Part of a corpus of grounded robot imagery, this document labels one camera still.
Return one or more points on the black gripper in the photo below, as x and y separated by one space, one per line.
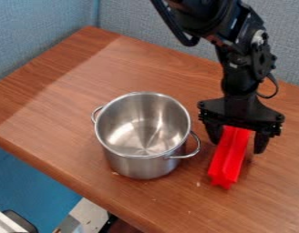
244 112

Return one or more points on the white table leg frame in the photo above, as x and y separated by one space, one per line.
85 219

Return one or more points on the black and white object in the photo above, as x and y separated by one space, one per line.
13 223

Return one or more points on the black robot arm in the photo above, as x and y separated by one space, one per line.
234 28

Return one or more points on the stainless steel pot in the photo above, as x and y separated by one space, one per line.
143 128

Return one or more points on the red plastic block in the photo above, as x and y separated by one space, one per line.
228 156

